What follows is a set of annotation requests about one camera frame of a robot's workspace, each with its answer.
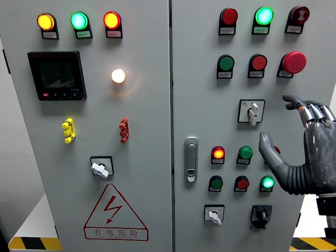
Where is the grey turn switch white handle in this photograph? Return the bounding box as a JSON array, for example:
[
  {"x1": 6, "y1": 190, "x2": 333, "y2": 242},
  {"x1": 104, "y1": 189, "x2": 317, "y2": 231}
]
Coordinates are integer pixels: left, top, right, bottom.
[{"x1": 237, "y1": 99, "x2": 266, "y2": 127}]

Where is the small green lit lamp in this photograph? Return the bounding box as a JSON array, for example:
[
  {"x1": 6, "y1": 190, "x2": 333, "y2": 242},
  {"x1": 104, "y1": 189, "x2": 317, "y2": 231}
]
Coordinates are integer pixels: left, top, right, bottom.
[{"x1": 260, "y1": 175, "x2": 275, "y2": 189}]

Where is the small green push button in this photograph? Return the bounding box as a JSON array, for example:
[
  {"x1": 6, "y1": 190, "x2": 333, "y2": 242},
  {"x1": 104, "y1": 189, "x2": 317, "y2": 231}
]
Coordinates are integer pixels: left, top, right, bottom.
[
  {"x1": 209, "y1": 175, "x2": 224, "y2": 190},
  {"x1": 238, "y1": 145, "x2": 254, "y2": 160}
]

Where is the black yellow striped tape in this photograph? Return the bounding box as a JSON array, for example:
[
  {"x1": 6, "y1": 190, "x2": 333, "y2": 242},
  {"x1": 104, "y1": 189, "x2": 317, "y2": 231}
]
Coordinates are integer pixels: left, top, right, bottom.
[
  {"x1": 289, "y1": 237, "x2": 336, "y2": 251},
  {"x1": 8, "y1": 237, "x2": 63, "y2": 251}
]

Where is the small lit red lamp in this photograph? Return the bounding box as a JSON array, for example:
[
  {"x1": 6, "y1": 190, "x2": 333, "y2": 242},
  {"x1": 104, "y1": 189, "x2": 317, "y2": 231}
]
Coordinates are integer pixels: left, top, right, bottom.
[{"x1": 212, "y1": 145, "x2": 226, "y2": 160}]

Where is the large red stop button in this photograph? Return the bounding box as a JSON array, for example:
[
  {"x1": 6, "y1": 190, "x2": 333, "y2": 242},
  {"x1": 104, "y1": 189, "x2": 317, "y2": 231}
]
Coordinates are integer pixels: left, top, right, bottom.
[{"x1": 282, "y1": 51, "x2": 308, "y2": 75}]

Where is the large red push button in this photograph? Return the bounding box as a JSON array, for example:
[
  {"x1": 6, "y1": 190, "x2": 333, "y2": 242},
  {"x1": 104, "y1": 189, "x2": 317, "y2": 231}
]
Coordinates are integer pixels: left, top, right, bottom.
[{"x1": 249, "y1": 54, "x2": 268, "y2": 71}]

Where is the grey cabinet door with lock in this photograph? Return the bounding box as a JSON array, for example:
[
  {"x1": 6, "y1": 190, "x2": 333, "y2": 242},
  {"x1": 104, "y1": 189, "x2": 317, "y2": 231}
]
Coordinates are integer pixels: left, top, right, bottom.
[{"x1": 172, "y1": 0, "x2": 336, "y2": 252}]

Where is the silver door lock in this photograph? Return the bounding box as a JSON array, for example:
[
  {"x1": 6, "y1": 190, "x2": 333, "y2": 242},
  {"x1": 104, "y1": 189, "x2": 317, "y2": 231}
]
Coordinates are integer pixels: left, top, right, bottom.
[{"x1": 184, "y1": 136, "x2": 199, "y2": 183}]

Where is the large green push button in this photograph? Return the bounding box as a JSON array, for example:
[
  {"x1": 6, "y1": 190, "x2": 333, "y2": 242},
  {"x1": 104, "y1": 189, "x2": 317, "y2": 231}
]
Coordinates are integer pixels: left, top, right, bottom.
[{"x1": 218, "y1": 54, "x2": 236, "y2": 71}]

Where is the red buzzer lamp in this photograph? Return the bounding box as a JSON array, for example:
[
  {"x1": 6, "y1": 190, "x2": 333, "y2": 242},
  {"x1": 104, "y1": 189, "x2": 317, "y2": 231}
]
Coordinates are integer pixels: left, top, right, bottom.
[{"x1": 290, "y1": 5, "x2": 311, "y2": 25}]

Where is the large green round lamp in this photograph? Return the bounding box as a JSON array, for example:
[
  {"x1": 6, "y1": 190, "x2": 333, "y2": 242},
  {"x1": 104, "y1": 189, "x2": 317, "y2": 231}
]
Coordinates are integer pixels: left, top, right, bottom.
[
  {"x1": 255, "y1": 6, "x2": 275, "y2": 26},
  {"x1": 70, "y1": 11, "x2": 89, "y2": 30}
]

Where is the dark red round lamp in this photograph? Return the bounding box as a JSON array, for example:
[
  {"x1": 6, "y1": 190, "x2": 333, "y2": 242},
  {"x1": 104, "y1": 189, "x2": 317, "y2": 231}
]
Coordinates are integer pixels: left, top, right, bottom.
[{"x1": 219, "y1": 7, "x2": 239, "y2": 26}]

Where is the grey cabinet door with display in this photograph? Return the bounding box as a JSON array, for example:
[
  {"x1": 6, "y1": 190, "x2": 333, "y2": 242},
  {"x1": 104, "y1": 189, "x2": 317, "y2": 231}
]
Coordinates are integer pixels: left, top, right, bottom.
[{"x1": 0, "y1": 0, "x2": 174, "y2": 252}]

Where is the red warning triangle sticker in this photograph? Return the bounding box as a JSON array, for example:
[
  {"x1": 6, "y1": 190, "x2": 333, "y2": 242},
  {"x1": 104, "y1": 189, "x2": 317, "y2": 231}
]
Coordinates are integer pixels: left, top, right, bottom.
[{"x1": 83, "y1": 183, "x2": 150, "y2": 242}]

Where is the white round lamp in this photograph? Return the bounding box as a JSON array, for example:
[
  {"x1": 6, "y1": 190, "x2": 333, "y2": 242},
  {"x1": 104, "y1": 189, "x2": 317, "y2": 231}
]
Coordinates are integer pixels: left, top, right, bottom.
[{"x1": 111, "y1": 68, "x2": 127, "y2": 84}]

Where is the lit red round lamp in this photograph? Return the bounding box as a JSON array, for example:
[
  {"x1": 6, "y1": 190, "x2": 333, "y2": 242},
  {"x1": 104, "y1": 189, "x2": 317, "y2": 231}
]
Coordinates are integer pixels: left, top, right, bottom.
[{"x1": 102, "y1": 10, "x2": 122, "y2": 30}]

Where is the black display meter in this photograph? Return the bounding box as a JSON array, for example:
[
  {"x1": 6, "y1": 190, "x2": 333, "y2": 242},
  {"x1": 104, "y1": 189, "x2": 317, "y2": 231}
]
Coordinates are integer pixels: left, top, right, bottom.
[{"x1": 27, "y1": 50, "x2": 88, "y2": 101}]

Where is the yellow round lamp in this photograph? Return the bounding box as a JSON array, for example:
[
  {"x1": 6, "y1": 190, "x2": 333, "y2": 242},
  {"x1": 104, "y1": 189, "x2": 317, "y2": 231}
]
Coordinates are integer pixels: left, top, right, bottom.
[{"x1": 36, "y1": 12, "x2": 56, "y2": 32}]

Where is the black handle turn switch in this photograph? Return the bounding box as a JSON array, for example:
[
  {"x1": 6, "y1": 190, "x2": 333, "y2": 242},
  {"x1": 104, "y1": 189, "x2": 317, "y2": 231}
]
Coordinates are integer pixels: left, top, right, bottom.
[{"x1": 250, "y1": 204, "x2": 273, "y2": 230}]

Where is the small red handle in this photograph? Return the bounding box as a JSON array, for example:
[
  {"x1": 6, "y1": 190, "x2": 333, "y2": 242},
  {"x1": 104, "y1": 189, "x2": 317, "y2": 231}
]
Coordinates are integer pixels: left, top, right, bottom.
[{"x1": 119, "y1": 118, "x2": 130, "y2": 144}]

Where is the small yellow handle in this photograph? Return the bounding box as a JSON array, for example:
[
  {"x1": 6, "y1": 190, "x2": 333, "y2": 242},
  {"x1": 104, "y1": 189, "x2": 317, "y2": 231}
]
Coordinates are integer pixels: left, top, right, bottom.
[{"x1": 61, "y1": 118, "x2": 76, "y2": 144}]

